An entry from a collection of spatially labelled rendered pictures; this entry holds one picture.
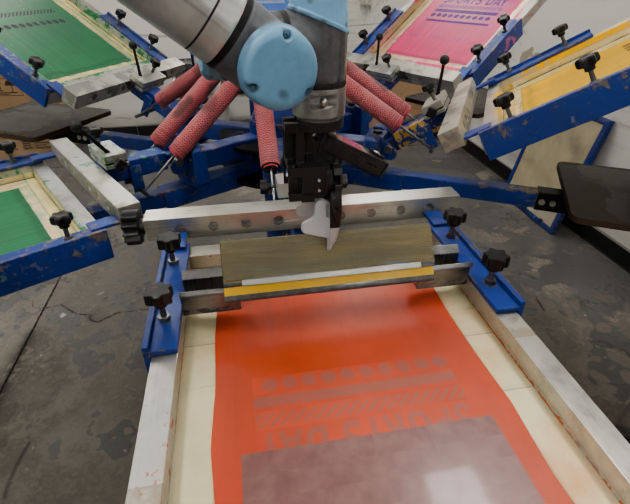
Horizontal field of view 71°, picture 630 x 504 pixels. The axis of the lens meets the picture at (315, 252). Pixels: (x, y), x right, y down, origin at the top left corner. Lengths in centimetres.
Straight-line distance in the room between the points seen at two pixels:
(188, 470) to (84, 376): 161
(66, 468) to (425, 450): 149
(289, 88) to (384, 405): 44
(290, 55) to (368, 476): 47
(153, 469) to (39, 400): 162
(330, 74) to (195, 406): 48
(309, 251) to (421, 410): 29
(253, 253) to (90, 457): 133
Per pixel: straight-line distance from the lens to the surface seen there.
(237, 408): 66
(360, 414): 65
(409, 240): 77
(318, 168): 64
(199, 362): 73
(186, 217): 94
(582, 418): 69
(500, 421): 68
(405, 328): 78
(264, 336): 75
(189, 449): 63
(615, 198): 144
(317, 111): 62
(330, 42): 60
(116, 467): 185
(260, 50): 43
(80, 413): 206
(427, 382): 70
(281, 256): 72
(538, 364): 73
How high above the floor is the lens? 147
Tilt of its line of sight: 33 degrees down
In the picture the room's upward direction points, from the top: straight up
